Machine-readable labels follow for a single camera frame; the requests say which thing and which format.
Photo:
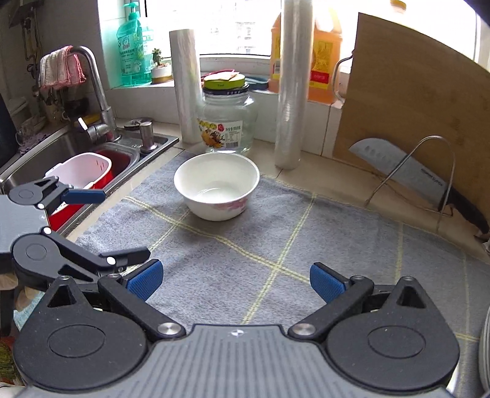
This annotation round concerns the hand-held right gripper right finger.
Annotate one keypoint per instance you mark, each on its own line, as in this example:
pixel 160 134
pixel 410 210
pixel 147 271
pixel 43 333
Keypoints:
pixel 327 283

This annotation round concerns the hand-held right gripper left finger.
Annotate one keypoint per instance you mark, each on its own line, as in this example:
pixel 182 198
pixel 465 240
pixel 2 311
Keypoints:
pixel 145 279

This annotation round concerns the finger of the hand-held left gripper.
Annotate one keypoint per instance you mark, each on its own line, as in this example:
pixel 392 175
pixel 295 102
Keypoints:
pixel 88 260
pixel 84 196

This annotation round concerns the white bowl with pink flowers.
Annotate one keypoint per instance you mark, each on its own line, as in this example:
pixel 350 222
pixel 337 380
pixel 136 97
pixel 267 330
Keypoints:
pixel 206 172

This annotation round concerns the white strainer basket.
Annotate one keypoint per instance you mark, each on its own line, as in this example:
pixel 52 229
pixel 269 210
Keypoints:
pixel 84 168

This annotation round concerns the red plastic basin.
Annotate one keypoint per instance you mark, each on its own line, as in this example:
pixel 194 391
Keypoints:
pixel 118 160

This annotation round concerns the stainless steel sink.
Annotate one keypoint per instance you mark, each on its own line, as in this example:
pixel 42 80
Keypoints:
pixel 46 149

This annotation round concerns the grey plaid dish mat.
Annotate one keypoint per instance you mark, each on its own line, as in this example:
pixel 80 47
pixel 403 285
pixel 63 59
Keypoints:
pixel 268 229

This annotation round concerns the metal sink knob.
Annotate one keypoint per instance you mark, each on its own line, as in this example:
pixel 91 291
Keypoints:
pixel 148 137

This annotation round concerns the metal faucet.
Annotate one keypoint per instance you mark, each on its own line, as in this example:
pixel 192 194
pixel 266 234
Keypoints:
pixel 97 88

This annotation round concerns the pink dishcloth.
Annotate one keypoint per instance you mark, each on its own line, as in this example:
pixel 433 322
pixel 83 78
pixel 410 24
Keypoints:
pixel 57 70

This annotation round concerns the small potted plant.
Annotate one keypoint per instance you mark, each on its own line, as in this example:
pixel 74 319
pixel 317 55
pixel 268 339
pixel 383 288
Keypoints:
pixel 160 74

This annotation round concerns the white paper roll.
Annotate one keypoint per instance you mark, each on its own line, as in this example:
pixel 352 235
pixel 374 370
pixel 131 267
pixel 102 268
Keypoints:
pixel 185 84

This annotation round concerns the green dish soap bottle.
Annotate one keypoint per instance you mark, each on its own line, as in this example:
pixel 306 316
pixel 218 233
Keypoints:
pixel 130 49

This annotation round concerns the glass jar with green lid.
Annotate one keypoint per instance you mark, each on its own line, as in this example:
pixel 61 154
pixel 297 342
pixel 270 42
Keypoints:
pixel 226 126

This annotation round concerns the tall plastic wrap roll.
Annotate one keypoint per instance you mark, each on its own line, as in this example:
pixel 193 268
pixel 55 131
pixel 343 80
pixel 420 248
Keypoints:
pixel 293 95

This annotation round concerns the bamboo cutting board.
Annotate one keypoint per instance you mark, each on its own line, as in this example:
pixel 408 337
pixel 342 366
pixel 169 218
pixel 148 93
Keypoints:
pixel 402 95

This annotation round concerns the window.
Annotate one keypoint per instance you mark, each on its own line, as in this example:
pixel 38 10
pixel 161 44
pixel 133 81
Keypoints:
pixel 237 30

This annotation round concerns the orange cooking oil bottle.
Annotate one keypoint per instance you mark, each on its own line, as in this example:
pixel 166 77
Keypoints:
pixel 325 57

